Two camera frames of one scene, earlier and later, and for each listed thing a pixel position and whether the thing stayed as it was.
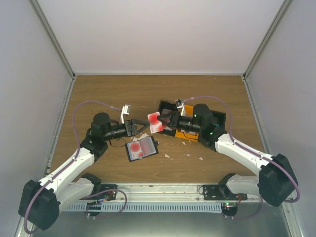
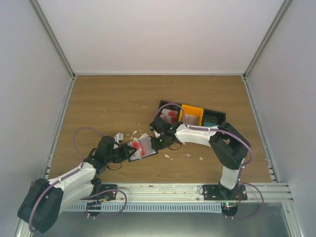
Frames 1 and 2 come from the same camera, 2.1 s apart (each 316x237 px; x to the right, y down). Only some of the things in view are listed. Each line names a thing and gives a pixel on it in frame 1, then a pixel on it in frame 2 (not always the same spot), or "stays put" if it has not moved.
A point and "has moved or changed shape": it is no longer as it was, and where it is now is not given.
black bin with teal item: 219,121 stays put
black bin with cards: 166,108 stays put
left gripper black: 129,123 → 125,153
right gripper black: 174,119 → 159,147
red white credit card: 155,126 has moved or changed shape
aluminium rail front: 150,194 stays put
